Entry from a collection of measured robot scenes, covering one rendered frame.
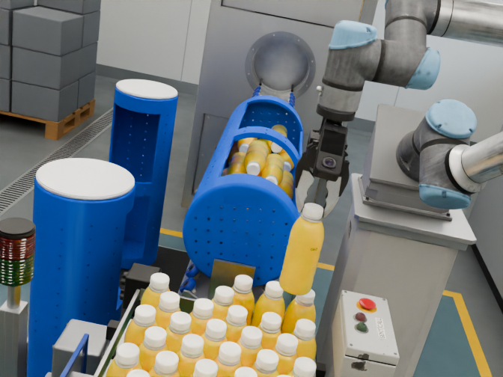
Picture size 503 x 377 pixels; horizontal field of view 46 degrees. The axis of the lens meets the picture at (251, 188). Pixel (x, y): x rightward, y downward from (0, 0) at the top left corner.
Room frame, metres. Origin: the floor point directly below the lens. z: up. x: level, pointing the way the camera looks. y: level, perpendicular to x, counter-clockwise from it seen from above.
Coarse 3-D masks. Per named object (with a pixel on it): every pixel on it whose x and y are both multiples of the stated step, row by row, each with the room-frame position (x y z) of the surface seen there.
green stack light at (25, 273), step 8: (32, 256) 0.85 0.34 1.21; (0, 264) 0.82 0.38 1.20; (8, 264) 0.82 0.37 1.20; (16, 264) 0.83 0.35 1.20; (24, 264) 0.83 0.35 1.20; (32, 264) 0.85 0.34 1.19; (0, 272) 0.82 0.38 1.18; (8, 272) 0.82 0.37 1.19; (16, 272) 0.83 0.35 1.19; (24, 272) 0.84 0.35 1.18; (32, 272) 0.85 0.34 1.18; (0, 280) 0.82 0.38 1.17; (8, 280) 0.82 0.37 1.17; (16, 280) 0.83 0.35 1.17; (24, 280) 0.83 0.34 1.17
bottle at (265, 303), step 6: (264, 294) 1.10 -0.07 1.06; (258, 300) 1.11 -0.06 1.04; (264, 300) 1.09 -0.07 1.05; (270, 300) 1.09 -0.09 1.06; (276, 300) 1.10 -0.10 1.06; (282, 300) 1.11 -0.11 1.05; (258, 306) 1.10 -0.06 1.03; (264, 306) 1.09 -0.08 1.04; (270, 306) 1.08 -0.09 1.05; (276, 306) 1.09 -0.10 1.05; (282, 306) 1.10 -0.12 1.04; (258, 312) 1.09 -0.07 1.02; (264, 312) 1.08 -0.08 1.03; (276, 312) 1.08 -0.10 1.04; (282, 312) 1.09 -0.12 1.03; (252, 318) 1.11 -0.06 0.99; (258, 318) 1.09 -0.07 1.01; (282, 318) 1.10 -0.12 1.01; (252, 324) 1.10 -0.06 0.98; (258, 324) 1.08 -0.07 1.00
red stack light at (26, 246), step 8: (0, 240) 0.83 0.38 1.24; (8, 240) 0.82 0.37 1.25; (16, 240) 0.83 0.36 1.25; (24, 240) 0.83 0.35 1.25; (32, 240) 0.85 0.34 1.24; (0, 248) 0.82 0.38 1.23; (8, 248) 0.82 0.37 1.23; (16, 248) 0.83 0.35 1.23; (24, 248) 0.83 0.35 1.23; (32, 248) 0.85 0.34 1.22; (0, 256) 0.82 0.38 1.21; (8, 256) 0.82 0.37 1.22; (16, 256) 0.83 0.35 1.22; (24, 256) 0.83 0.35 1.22
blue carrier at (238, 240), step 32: (256, 96) 2.14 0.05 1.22; (256, 128) 1.73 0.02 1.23; (288, 128) 2.14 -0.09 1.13; (224, 160) 1.47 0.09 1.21; (224, 192) 1.28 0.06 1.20; (256, 192) 1.28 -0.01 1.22; (192, 224) 1.28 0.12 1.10; (224, 224) 1.28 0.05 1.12; (256, 224) 1.28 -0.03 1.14; (288, 224) 1.28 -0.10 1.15; (192, 256) 1.28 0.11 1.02; (224, 256) 1.28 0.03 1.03; (256, 256) 1.28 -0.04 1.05
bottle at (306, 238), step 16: (304, 224) 1.03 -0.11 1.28; (320, 224) 1.04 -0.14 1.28; (288, 240) 1.05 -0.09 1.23; (304, 240) 1.02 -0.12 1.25; (320, 240) 1.03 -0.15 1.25; (288, 256) 1.04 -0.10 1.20; (304, 256) 1.02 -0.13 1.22; (288, 272) 1.03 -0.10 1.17; (304, 272) 1.02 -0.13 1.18; (288, 288) 1.02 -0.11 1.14; (304, 288) 1.02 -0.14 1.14
